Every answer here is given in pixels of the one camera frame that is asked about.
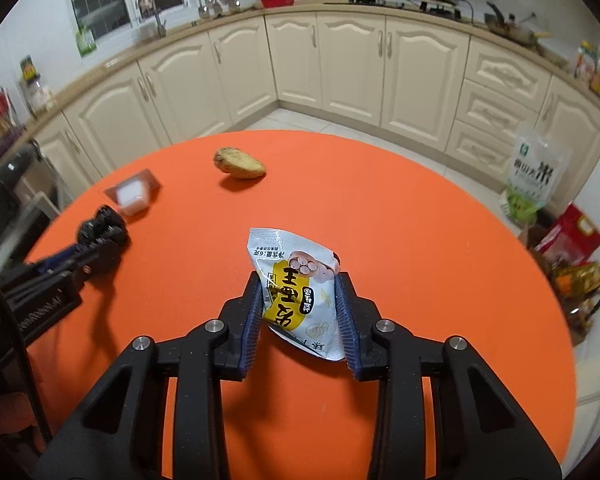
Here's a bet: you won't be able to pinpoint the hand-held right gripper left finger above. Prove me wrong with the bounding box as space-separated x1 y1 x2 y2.
32 271 264 480

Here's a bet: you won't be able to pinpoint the black gas stove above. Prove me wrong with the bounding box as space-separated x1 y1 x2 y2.
325 0 463 18

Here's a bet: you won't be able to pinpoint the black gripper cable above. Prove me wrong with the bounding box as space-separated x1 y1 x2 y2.
0 267 53 456

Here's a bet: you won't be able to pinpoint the black rice cooker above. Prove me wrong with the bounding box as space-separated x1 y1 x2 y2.
0 142 48 261

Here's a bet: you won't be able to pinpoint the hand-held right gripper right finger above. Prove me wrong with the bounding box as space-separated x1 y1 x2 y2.
334 271 563 480

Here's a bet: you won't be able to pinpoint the pale seasoning bottle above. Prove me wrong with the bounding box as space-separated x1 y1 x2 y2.
575 40 596 81

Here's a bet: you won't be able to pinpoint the yellow white snack packet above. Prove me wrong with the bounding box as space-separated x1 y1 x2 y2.
246 227 348 362

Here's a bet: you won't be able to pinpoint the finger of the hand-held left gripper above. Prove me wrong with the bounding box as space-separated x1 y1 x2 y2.
35 242 88 273
72 240 123 283

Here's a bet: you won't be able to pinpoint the green glass bottle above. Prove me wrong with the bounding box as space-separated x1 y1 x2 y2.
75 25 98 57

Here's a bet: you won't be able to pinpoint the red gift bag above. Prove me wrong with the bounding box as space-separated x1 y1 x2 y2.
532 203 600 266

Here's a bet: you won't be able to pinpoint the purple knife holder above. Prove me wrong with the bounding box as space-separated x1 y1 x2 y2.
0 125 28 158

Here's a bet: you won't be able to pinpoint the white green rice bag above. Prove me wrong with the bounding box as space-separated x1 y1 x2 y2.
500 127 568 226

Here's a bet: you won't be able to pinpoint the small white wrapped packet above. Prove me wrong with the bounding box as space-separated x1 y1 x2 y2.
104 170 162 217

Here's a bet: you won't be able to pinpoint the steel wok with lid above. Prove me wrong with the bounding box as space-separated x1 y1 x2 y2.
482 2 553 46

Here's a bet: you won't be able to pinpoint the cooking oil bottle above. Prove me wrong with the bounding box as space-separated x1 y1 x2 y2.
552 262 600 306

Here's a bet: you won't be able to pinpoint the dark barred window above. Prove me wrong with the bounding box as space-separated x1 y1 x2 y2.
65 0 186 43

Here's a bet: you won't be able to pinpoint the ginger piece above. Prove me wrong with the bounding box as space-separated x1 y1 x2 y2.
212 147 267 181

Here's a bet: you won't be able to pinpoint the cream base cabinets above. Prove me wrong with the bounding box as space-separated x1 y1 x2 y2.
27 5 600 221

